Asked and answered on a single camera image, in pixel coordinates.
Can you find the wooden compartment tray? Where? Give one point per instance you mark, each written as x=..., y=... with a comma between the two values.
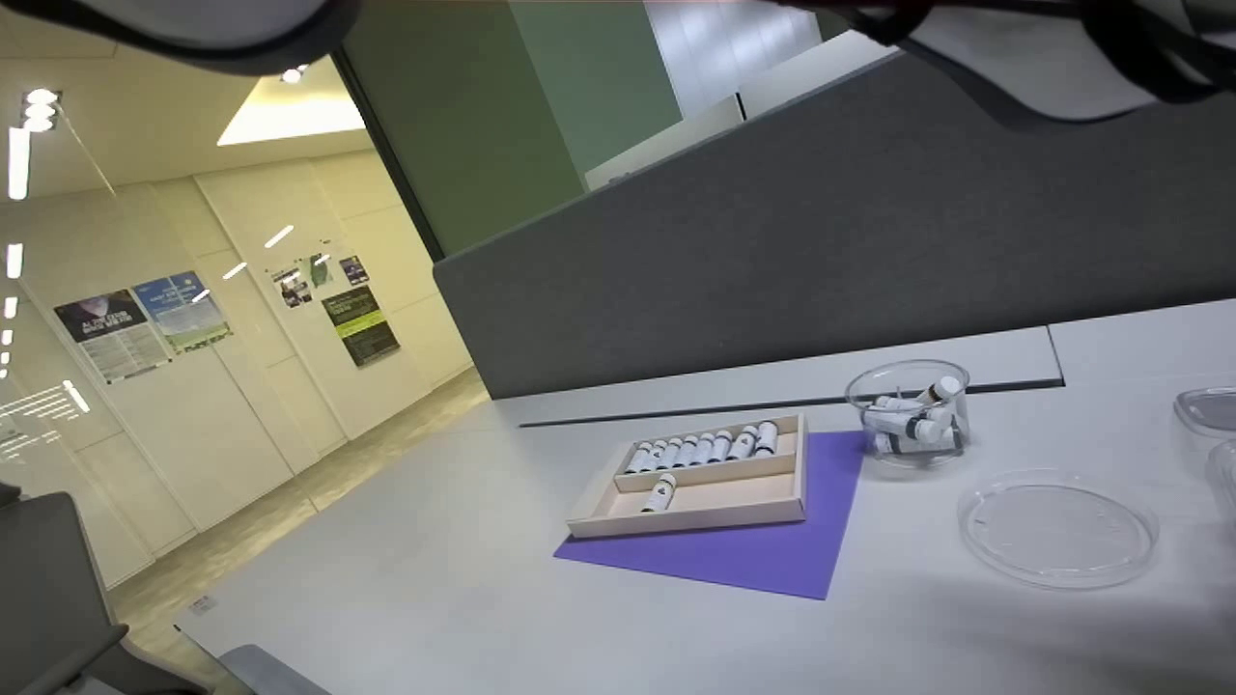
x=722, y=495

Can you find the dark gray partition panel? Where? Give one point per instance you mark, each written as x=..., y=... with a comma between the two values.
x=838, y=217

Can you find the purple square mat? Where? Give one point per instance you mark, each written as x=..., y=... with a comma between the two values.
x=785, y=553

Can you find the clear glass bowl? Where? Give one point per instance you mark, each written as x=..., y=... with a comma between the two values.
x=892, y=380

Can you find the white ledge behind partition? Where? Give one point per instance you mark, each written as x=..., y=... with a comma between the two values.
x=773, y=78

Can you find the bright ceiling light panel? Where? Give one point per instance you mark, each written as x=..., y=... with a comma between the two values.
x=297, y=111

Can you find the clear round dish lid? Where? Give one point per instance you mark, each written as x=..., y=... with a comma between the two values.
x=1062, y=536

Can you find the clear glass jar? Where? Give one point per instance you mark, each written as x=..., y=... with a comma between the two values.
x=1212, y=416

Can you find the black office chair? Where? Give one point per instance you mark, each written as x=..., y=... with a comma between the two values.
x=53, y=594

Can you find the black and green wall poster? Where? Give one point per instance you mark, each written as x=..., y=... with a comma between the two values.
x=360, y=330

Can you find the small dark wall picture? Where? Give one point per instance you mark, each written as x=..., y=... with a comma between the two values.
x=355, y=269
x=320, y=269
x=297, y=289

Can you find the blue and green wall poster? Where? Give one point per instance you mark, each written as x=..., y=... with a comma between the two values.
x=187, y=311

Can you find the wall poster with dark photo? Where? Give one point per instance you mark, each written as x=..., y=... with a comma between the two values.
x=111, y=334

